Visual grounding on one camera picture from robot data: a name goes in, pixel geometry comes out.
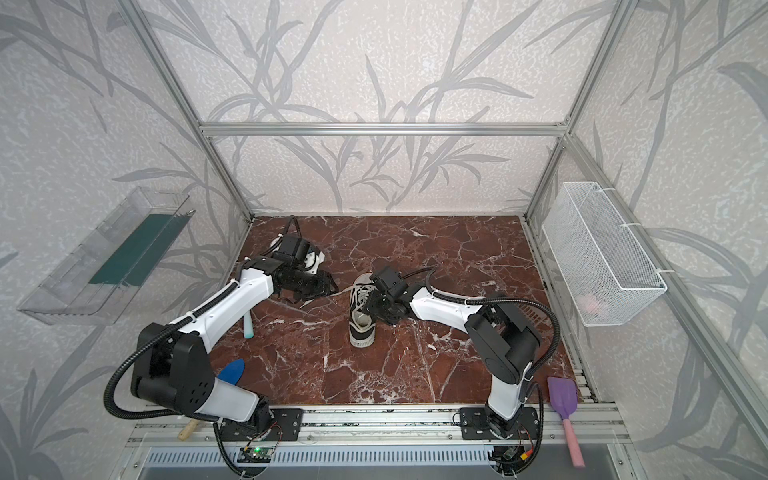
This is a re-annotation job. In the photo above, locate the black white canvas sneaker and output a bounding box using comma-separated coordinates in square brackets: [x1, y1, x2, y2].
[349, 273, 375, 349]

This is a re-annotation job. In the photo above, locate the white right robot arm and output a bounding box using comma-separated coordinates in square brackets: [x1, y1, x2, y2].
[362, 266, 561, 438]

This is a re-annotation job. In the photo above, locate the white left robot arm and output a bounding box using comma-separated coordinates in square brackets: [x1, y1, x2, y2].
[103, 235, 338, 432]

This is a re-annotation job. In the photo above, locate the light blue toy shovel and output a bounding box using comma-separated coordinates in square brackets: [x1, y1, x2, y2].
[243, 311, 254, 339]

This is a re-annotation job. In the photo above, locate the blue toy spatula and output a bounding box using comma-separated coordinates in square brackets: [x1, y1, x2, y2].
[217, 359, 245, 385]

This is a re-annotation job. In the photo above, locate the green circuit board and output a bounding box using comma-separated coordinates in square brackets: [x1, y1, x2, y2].
[236, 445, 276, 465]

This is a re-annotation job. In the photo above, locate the purple pink toy shovel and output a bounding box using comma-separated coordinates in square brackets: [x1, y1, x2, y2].
[547, 376, 586, 468]

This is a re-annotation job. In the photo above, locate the pink object in basket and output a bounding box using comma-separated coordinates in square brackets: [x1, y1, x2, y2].
[577, 294, 605, 316]

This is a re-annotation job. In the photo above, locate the aluminium horizontal frame bar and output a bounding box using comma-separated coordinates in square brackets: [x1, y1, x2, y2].
[200, 122, 566, 137]

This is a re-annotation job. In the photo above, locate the clear plastic wall tray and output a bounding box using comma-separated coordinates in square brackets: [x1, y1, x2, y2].
[18, 187, 195, 325]

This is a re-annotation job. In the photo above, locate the white wire mesh basket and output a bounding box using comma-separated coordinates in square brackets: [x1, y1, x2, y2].
[542, 181, 667, 327]

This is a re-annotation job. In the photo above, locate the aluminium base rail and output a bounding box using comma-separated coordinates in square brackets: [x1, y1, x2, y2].
[126, 403, 632, 447]

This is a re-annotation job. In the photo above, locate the aluminium frame post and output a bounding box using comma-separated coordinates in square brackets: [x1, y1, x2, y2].
[523, 0, 637, 220]

